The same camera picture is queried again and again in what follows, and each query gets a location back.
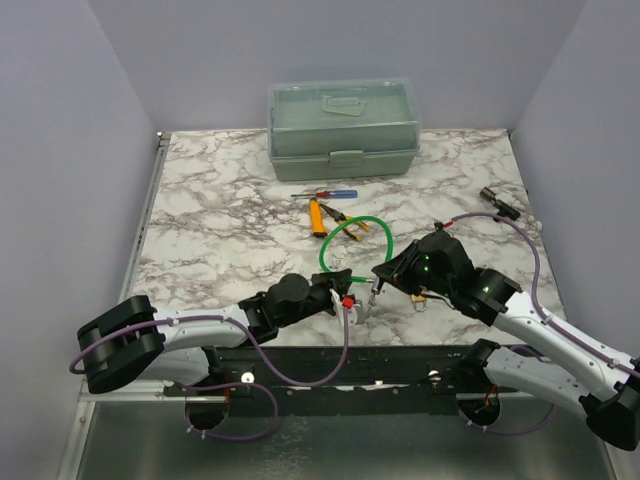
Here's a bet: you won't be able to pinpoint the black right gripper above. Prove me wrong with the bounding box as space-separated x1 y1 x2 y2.
375 238 455 298

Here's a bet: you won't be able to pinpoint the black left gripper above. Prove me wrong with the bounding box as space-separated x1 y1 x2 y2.
277 271 351 329

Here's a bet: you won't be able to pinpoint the green cable lock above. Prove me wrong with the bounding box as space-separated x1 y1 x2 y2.
318 215 395 273

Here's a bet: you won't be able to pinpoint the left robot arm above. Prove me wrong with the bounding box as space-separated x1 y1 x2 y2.
69 270 362 395

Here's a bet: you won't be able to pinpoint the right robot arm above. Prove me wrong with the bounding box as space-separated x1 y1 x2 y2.
372 230 639 451

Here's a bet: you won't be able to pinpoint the brass padlock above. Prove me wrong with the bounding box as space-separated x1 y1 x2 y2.
411 291 428 312

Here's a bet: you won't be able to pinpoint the orange utility knife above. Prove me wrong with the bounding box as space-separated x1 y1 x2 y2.
309 198 328 238

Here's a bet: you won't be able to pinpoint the blue red screwdriver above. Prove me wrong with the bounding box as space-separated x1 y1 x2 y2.
291 189 358 199

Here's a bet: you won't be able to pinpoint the black small tool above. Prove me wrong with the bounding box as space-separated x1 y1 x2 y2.
479 187 521 221

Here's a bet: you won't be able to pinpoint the green plastic toolbox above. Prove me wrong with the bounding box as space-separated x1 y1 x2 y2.
267 78 422 182

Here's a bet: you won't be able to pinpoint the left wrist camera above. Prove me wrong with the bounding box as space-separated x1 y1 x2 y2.
330 289 367 327

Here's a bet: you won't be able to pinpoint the yellow handled pliers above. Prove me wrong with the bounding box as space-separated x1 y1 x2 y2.
320 203 370 242

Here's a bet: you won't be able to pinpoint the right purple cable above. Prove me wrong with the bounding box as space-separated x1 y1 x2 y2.
434 212 640 436

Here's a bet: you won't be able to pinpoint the purple cable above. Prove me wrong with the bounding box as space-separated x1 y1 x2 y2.
68 294 357 442
434 212 640 436

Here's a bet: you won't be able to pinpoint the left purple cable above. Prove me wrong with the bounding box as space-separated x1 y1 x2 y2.
68 294 357 442

